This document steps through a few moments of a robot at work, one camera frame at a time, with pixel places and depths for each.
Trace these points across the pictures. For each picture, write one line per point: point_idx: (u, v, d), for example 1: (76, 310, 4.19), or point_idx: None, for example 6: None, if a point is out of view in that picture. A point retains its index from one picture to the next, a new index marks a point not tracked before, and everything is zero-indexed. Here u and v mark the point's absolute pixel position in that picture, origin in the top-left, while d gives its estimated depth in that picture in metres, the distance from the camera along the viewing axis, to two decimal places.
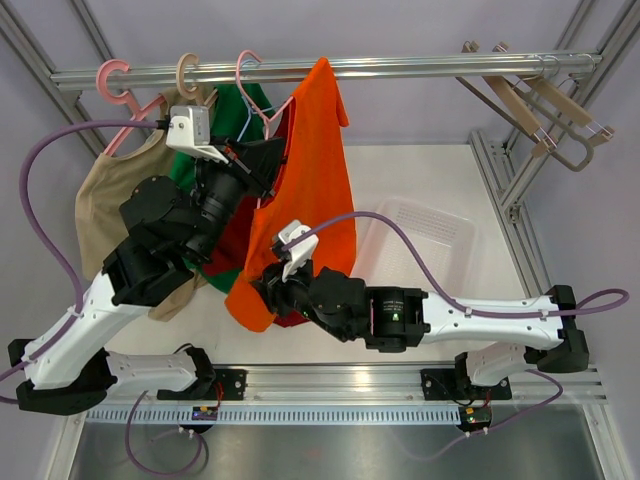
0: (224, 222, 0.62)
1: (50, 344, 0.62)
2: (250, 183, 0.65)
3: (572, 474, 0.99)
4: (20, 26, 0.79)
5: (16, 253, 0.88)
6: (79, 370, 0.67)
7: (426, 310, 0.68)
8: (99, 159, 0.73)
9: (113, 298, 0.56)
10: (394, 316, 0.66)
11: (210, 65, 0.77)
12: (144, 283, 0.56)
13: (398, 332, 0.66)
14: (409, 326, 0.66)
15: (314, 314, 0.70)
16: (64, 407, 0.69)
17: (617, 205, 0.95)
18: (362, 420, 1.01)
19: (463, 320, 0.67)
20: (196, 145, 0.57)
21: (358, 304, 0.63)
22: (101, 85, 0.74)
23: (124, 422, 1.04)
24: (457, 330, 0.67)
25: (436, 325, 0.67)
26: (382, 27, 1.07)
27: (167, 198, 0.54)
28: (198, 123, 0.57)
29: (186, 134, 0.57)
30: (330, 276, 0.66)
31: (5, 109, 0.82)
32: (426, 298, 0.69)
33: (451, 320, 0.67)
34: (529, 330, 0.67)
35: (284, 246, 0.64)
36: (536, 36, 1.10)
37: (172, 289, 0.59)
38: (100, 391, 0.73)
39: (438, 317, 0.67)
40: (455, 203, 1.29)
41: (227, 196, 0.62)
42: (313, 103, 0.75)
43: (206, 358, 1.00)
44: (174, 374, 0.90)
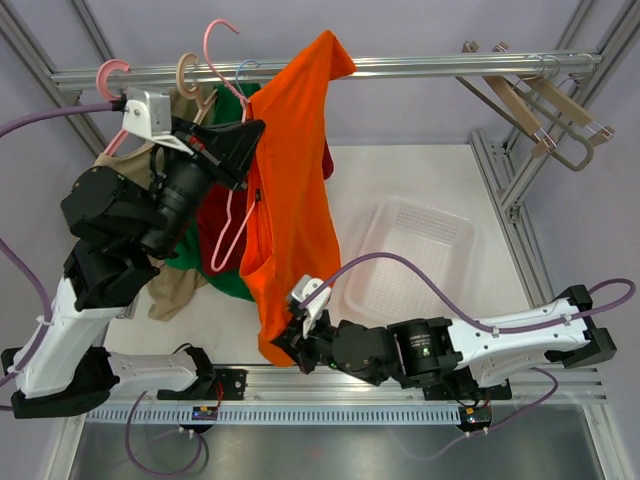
0: (189, 217, 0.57)
1: (29, 355, 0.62)
2: (220, 177, 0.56)
3: (572, 474, 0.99)
4: (20, 27, 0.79)
5: (18, 253, 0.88)
6: (74, 373, 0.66)
7: (453, 339, 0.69)
8: (99, 158, 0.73)
9: (76, 304, 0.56)
10: (424, 351, 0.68)
11: (209, 66, 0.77)
12: (102, 285, 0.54)
13: (430, 365, 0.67)
14: (441, 358, 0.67)
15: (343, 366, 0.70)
16: (64, 409, 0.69)
17: (617, 205, 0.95)
18: (362, 420, 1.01)
19: (494, 341, 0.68)
20: (153, 136, 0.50)
21: (385, 354, 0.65)
22: (101, 84, 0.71)
23: (124, 421, 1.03)
24: (488, 351, 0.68)
25: (466, 352, 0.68)
26: (382, 27, 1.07)
27: (106, 191, 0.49)
28: (156, 111, 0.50)
29: (142, 122, 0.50)
30: (352, 329, 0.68)
31: (6, 110, 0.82)
32: (452, 326, 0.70)
33: (480, 346, 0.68)
34: (556, 337, 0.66)
35: (300, 303, 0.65)
36: (537, 36, 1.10)
37: (136, 286, 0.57)
38: (102, 392, 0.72)
39: (467, 343, 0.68)
40: (455, 203, 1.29)
41: (190, 187, 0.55)
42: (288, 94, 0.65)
43: (206, 359, 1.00)
44: (175, 373, 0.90)
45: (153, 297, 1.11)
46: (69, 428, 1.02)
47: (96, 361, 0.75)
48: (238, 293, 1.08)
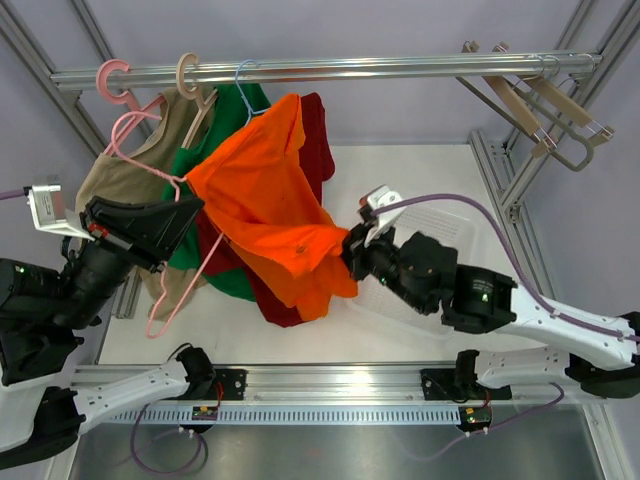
0: (99, 298, 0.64)
1: None
2: (133, 257, 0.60)
3: (572, 474, 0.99)
4: (20, 27, 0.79)
5: (18, 254, 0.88)
6: (32, 428, 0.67)
7: (510, 299, 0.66)
8: (99, 159, 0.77)
9: (2, 380, 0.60)
10: (483, 296, 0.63)
11: (209, 66, 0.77)
12: (23, 361, 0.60)
13: (484, 311, 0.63)
14: (497, 310, 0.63)
15: (393, 284, 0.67)
16: (32, 456, 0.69)
17: (617, 206, 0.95)
18: (363, 420, 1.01)
19: (548, 320, 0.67)
20: (42, 226, 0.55)
21: (449, 274, 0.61)
22: (102, 85, 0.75)
23: (132, 422, 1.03)
24: (540, 327, 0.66)
25: (522, 317, 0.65)
26: (382, 27, 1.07)
27: (4, 287, 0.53)
28: (45, 203, 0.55)
29: (33, 212, 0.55)
30: (426, 243, 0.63)
31: (5, 109, 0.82)
32: (516, 288, 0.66)
33: (537, 315, 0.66)
34: (607, 346, 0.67)
35: (373, 211, 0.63)
36: (537, 36, 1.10)
37: (53, 356, 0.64)
38: (70, 435, 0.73)
39: (524, 310, 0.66)
40: (455, 203, 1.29)
41: (103, 268, 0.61)
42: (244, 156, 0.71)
43: (206, 359, 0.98)
44: (159, 388, 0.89)
45: (153, 297, 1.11)
46: None
47: (62, 402, 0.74)
48: (238, 293, 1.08)
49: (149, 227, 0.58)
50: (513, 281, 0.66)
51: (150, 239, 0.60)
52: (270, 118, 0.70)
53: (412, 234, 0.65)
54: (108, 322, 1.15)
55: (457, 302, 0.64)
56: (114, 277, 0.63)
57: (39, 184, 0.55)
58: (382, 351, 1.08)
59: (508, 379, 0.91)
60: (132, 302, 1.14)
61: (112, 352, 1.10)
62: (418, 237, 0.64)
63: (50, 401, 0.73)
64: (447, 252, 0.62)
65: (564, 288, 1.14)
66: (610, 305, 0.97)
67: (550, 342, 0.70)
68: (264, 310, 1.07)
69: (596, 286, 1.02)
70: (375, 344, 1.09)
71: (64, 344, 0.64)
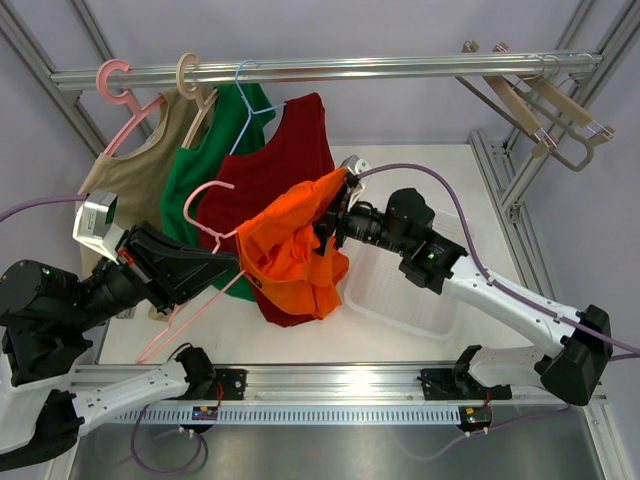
0: (110, 312, 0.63)
1: None
2: (149, 294, 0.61)
3: (572, 473, 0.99)
4: (20, 27, 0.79)
5: (20, 253, 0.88)
6: (32, 432, 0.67)
7: (457, 262, 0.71)
8: (99, 159, 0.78)
9: (12, 379, 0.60)
10: (430, 255, 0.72)
11: (209, 66, 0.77)
12: (31, 364, 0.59)
13: (429, 268, 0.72)
14: (441, 271, 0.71)
15: (377, 240, 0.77)
16: (34, 459, 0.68)
17: (617, 205, 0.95)
18: (363, 420, 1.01)
19: (484, 287, 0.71)
20: (79, 238, 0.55)
21: (417, 228, 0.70)
22: (102, 85, 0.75)
23: (133, 421, 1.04)
24: (474, 291, 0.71)
25: (457, 275, 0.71)
26: (382, 27, 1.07)
27: (34, 284, 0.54)
28: (89, 219, 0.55)
29: (76, 224, 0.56)
30: (408, 195, 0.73)
31: (6, 110, 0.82)
32: (464, 256, 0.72)
33: (472, 278, 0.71)
34: (537, 322, 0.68)
35: (352, 176, 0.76)
36: (537, 36, 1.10)
37: (63, 362, 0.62)
38: (70, 438, 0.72)
39: (464, 272, 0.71)
40: (455, 203, 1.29)
41: (121, 291, 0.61)
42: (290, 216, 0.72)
43: (207, 358, 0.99)
44: (159, 389, 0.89)
45: None
46: None
47: (61, 405, 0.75)
48: (237, 292, 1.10)
49: (174, 268, 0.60)
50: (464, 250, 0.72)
51: (172, 279, 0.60)
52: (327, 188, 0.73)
53: (409, 188, 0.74)
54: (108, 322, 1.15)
55: (416, 259, 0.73)
56: (130, 299, 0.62)
57: (90, 199, 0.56)
58: (382, 351, 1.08)
59: (495, 375, 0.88)
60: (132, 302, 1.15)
61: (113, 352, 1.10)
62: (410, 192, 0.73)
63: (48, 404, 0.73)
64: (426, 210, 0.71)
65: (564, 287, 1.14)
66: (610, 305, 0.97)
67: (493, 313, 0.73)
68: (264, 310, 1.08)
69: (596, 286, 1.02)
70: (376, 344, 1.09)
71: (77, 350, 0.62)
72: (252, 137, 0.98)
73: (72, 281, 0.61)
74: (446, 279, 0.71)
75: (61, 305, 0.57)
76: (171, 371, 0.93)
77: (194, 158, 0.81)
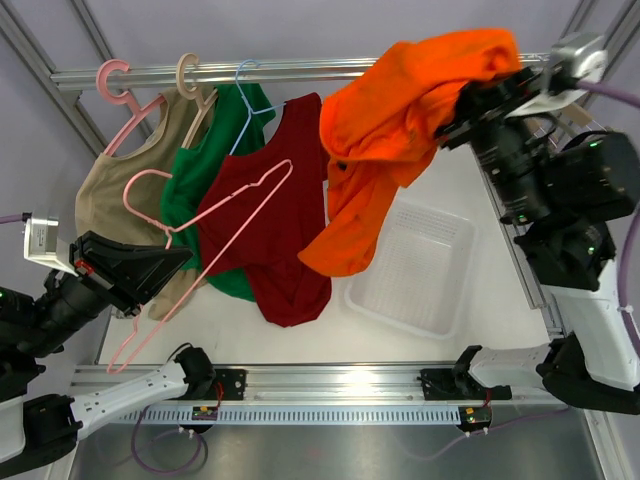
0: (68, 331, 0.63)
1: None
2: (114, 298, 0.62)
3: (572, 473, 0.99)
4: (20, 26, 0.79)
5: (20, 254, 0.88)
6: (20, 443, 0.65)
7: (603, 269, 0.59)
8: (99, 159, 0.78)
9: None
10: (589, 249, 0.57)
11: (209, 66, 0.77)
12: None
13: (577, 259, 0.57)
14: (588, 268, 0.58)
15: (505, 182, 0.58)
16: (32, 462, 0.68)
17: None
18: (362, 420, 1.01)
19: (613, 310, 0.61)
20: (30, 257, 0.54)
21: (609, 201, 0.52)
22: (101, 85, 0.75)
23: (134, 421, 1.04)
24: (603, 312, 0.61)
25: (602, 291, 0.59)
26: (382, 27, 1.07)
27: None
28: (39, 235, 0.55)
29: (25, 242, 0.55)
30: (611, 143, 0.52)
31: (6, 111, 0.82)
32: (613, 262, 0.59)
33: (608, 298, 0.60)
34: (629, 362, 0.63)
35: (575, 80, 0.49)
36: (537, 36, 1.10)
37: (14, 386, 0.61)
38: (69, 442, 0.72)
39: (606, 287, 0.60)
40: (456, 202, 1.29)
41: (78, 304, 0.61)
42: (390, 71, 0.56)
43: (205, 357, 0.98)
44: (158, 390, 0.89)
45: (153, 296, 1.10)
46: None
47: (60, 409, 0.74)
48: (237, 292, 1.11)
49: (134, 269, 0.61)
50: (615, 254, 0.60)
51: (132, 281, 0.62)
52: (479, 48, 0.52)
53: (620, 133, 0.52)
54: (107, 322, 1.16)
55: (556, 218, 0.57)
56: (88, 314, 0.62)
57: (37, 214, 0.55)
58: (382, 350, 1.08)
59: (497, 377, 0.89)
60: None
61: (113, 352, 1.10)
62: (620, 140, 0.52)
63: (47, 409, 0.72)
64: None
65: None
66: None
67: (582, 321, 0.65)
68: (264, 308, 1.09)
69: None
70: (376, 344, 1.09)
71: (31, 373, 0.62)
72: (252, 137, 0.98)
73: (30, 302, 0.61)
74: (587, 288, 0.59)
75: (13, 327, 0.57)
76: (170, 371, 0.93)
77: (194, 158, 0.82)
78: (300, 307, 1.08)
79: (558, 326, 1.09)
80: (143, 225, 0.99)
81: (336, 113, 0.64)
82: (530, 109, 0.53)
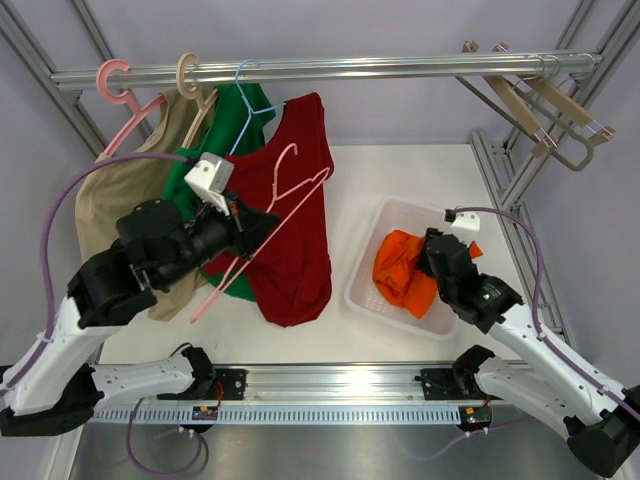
0: (197, 266, 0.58)
1: (24, 369, 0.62)
2: (237, 242, 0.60)
3: (571, 473, 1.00)
4: (20, 26, 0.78)
5: (20, 254, 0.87)
6: (53, 398, 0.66)
7: (510, 307, 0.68)
8: (99, 159, 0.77)
9: (79, 322, 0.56)
10: (486, 295, 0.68)
11: (208, 66, 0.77)
12: (108, 304, 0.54)
13: (481, 307, 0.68)
14: (491, 311, 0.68)
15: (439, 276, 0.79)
16: (56, 428, 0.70)
17: (618, 204, 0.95)
18: (363, 420, 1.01)
19: (533, 340, 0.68)
20: (209, 192, 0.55)
21: (454, 262, 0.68)
22: (101, 85, 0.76)
23: (126, 421, 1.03)
24: (522, 341, 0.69)
25: (510, 322, 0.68)
26: (381, 27, 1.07)
27: (171, 219, 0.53)
28: (220, 175, 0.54)
29: (202, 177, 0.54)
30: (444, 236, 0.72)
31: (7, 111, 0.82)
32: (521, 304, 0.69)
33: (523, 330, 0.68)
34: (580, 389, 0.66)
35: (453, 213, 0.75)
36: (537, 36, 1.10)
37: (135, 310, 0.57)
38: (86, 408, 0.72)
39: (517, 320, 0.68)
40: (456, 203, 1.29)
41: (214, 244, 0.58)
42: (394, 244, 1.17)
43: (207, 359, 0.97)
44: (168, 378, 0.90)
45: None
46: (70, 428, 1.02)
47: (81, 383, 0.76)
48: (238, 292, 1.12)
49: (255, 222, 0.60)
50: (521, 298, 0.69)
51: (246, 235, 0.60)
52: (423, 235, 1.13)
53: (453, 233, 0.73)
54: None
55: (463, 290, 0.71)
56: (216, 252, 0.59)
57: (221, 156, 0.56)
58: (382, 351, 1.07)
59: (506, 393, 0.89)
60: None
61: (114, 353, 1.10)
62: (449, 234, 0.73)
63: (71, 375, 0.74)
64: (456, 245, 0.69)
65: (563, 288, 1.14)
66: (611, 305, 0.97)
67: (532, 364, 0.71)
68: (264, 307, 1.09)
69: (596, 286, 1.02)
70: (377, 344, 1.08)
71: (156, 299, 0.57)
72: (252, 137, 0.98)
73: None
74: (497, 323, 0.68)
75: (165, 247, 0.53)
76: (181, 364, 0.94)
77: (195, 157, 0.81)
78: (300, 307, 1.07)
79: (558, 326, 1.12)
80: None
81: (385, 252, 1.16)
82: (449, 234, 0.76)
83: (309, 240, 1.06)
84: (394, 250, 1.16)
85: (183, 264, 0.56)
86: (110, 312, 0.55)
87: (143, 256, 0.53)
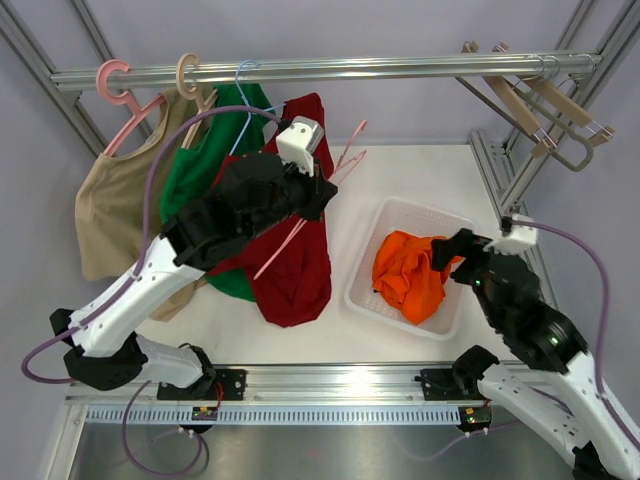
0: (279, 219, 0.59)
1: (102, 307, 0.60)
2: (311, 205, 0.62)
3: (570, 473, 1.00)
4: (19, 27, 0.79)
5: (20, 254, 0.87)
6: (118, 343, 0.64)
7: (573, 358, 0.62)
8: (99, 159, 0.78)
9: (175, 259, 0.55)
10: (553, 340, 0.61)
11: (212, 65, 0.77)
12: (206, 246, 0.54)
13: (543, 349, 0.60)
14: (554, 357, 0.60)
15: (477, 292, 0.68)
16: (103, 381, 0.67)
17: (618, 205, 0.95)
18: (363, 420, 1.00)
19: (592, 398, 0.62)
20: (306, 151, 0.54)
21: (522, 294, 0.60)
22: (101, 85, 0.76)
23: (120, 422, 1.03)
24: (582, 398, 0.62)
25: (573, 376, 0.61)
26: (381, 27, 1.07)
27: (274, 166, 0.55)
28: (314, 136, 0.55)
29: (295, 138, 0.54)
30: (504, 257, 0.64)
31: (7, 112, 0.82)
32: (585, 355, 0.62)
33: (586, 385, 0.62)
34: (625, 452, 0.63)
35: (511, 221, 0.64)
36: (537, 36, 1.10)
37: (224, 254, 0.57)
38: (132, 362, 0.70)
39: (580, 375, 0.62)
40: (456, 203, 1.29)
41: (296, 202, 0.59)
42: (391, 249, 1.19)
43: (207, 357, 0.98)
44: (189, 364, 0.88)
45: None
46: (70, 429, 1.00)
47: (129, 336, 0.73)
48: (238, 292, 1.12)
49: (327, 189, 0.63)
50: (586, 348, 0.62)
51: (321, 195, 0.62)
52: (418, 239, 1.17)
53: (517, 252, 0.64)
54: None
55: (525, 323, 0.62)
56: (297, 208, 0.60)
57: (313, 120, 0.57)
58: (383, 352, 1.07)
59: (501, 399, 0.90)
60: None
61: None
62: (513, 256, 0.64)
63: None
64: (530, 275, 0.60)
65: (563, 288, 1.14)
66: (611, 305, 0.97)
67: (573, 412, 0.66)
68: (264, 307, 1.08)
69: (596, 286, 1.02)
70: (377, 345, 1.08)
71: (244, 246, 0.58)
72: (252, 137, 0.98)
73: None
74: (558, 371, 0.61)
75: (266, 194, 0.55)
76: (192, 357, 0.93)
77: (194, 158, 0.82)
78: (300, 307, 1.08)
79: None
80: (144, 227, 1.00)
81: (382, 260, 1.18)
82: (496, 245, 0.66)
83: (309, 240, 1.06)
84: (391, 257, 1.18)
85: (274, 215, 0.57)
86: (204, 256, 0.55)
87: (243, 199, 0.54)
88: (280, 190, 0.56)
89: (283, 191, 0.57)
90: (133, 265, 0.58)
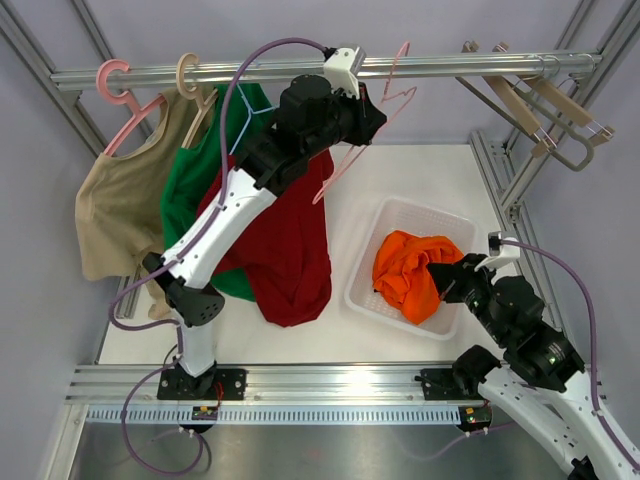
0: (331, 143, 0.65)
1: (196, 237, 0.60)
2: (356, 128, 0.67)
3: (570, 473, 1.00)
4: (20, 27, 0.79)
5: (20, 254, 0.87)
6: (208, 277, 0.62)
7: (571, 375, 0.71)
8: (99, 159, 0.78)
9: (255, 184, 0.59)
10: (551, 359, 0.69)
11: (209, 65, 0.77)
12: (279, 170, 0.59)
13: (540, 365, 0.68)
14: (551, 374, 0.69)
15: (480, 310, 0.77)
16: (194, 312, 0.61)
17: (618, 205, 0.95)
18: (363, 420, 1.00)
19: (588, 413, 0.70)
20: (350, 72, 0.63)
21: (526, 315, 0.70)
22: (101, 85, 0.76)
23: (120, 421, 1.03)
24: (576, 412, 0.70)
25: (568, 392, 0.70)
26: (381, 27, 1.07)
27: (322, 88, 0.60)
28: (355, 57, 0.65)
29: (339, 61, 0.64)
30: (511, 279, 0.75)
31: (8, 112, 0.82)
32: (579, 373, 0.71)
33: (580, 401, 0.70)
34: (618, 465, 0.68)
35: (497, 239, 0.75)
36: (537, 36, 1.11)
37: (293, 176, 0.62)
38: (216, 294, 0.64)
39: (575, 392, 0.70)
40: (455, 203, 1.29)
41: (345, 124, 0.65)
42: (390, 250, 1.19)
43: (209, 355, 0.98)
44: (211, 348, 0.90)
45: (154, 296, 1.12)
46: (70, 428, 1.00)
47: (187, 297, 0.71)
48: (238, 292, 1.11)
49: (373, 114, 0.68)
50: (582, 366, 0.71)
51: (369, 120, 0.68)
52: (419, 240, 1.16)
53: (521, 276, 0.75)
54: (107, 322, 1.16)
55: (528, 341, 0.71)
56: (346, 132, 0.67)
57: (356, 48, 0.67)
58: (383, 351, 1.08)
59: (503, 405, 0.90)
60: (131, 302, 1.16)
61: (114, 353, 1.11)
62: (519, 279, 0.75)
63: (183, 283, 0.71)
64: (534, 297, 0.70)
65: (564, 289, 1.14)
66: (610, 305, 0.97)
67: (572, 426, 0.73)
68: (264, 308, 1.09)
69: (595, 286, 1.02)
70: (378, 346, 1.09)
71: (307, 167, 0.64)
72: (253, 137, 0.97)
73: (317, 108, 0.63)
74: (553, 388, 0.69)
75: (322, 112, 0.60)
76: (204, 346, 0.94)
77: (194, 158, 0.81)
78: (300, 307, 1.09)
79: (558, 326, 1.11)
80: (142, 225, 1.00)
81: (381, 259, 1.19)
82: (488, 262, 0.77)
83: (309, 240, 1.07)
84: (390, 258, 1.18)
85: (330, 136, 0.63)
86: (279, 181, 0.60)
87: (303, 121, 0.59)
88: (332, 113, 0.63)
89: (335, 115, 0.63)
90: (218, 195, 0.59)
